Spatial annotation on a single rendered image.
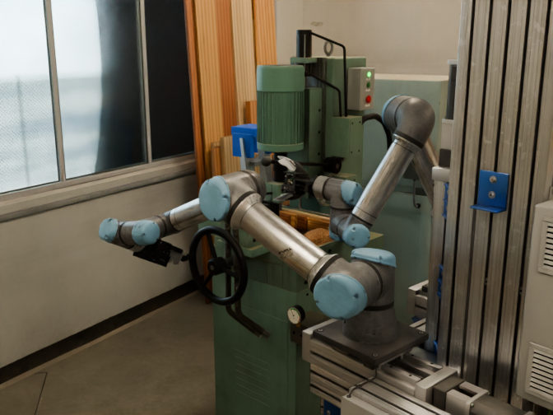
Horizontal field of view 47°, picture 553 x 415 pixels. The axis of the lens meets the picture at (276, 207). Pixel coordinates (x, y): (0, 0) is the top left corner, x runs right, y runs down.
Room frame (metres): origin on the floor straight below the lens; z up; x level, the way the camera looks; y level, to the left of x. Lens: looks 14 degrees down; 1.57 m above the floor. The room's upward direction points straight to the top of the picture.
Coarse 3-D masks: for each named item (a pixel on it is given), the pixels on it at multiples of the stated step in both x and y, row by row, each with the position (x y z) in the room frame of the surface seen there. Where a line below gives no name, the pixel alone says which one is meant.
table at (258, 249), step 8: (200, 224) 2.44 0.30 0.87; (208, 224) 2.41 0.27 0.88; (216, 224) 2.38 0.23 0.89; (304, 232) 2.24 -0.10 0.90; (224, 248) 2.22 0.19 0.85; (256, 248) 2.15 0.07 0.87; (264, 248) 2.17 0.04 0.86; (320, 248) 2.08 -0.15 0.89; (328, 248) 2.11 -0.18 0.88; (336, 248) 2.15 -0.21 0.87; (344, 248) 2.18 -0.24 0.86; (248, 256) 2.14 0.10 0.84
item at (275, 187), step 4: (268, 184) 2.36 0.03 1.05; (272, 184) 2.34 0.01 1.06; (276, 184) 2.33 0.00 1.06; (280, 184) 2.33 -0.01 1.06; (268, 188) 2.36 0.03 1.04; (272, 188) 2.34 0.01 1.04; (276, 188) 2.33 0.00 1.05; (280, 188) 2.33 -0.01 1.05; (272, 192) 2.34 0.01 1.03; (276, 192) 2.33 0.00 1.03; (280, 192) 2.33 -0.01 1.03; (268, 196) 2.36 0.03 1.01; (272, 196) 2.34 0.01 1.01; (276, 196) 2.33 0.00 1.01; (268, 200) 2.36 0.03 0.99; (272, 200) 2.34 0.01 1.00; (288, 200) 2.37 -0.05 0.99
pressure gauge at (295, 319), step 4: (292, 308) 2.05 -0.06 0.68; (296, 308) 2.04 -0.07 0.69; (300, 308) 2.04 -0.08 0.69; (288, 312) 2.06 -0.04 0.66; (292, 312) 2.05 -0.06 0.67; (296, 312) 2.03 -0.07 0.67; (300, 312) 2.03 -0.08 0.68; (304, 312) 2.04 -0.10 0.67; (288, 316) 2.06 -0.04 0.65; (292, 316) 2.05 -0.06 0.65; (296, 316) 2.03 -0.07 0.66; (300, 316) 2.02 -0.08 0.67; (304, 316) 2.04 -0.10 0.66; (292, 320) 2.05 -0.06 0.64; (296, 320) 2.03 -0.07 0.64; (300, 320) 2.03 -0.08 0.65; (296, 324) 2.06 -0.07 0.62
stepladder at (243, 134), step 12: (240, 132) 3.22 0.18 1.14; (252, 132) 3.18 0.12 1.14; (240, 144) 3.19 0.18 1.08; (252, 144) 3.18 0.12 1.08; (240, 156) 3.20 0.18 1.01; (252, 156) 3.18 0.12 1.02; (240, 168) 3.21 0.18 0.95; (252, 168) 3.20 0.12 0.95; (264, 168) 3.29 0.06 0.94; (264, 180) 3.29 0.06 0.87
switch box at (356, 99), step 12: (348, 72) 2.51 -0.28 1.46; (360, 72) 2.48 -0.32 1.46; (372, 72) 2.53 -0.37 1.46; (348, 84) 2.51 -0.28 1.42; (360, 84) 2.48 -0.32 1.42; (372, 84) 2.53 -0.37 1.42; (348, 96) 2.51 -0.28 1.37; (360, 96) 2.48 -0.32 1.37; (372, 96) 2.54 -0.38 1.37; (348, 108) 2.51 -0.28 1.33; (360, 108) 2.48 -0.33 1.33; (372, 108) 2.54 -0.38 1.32
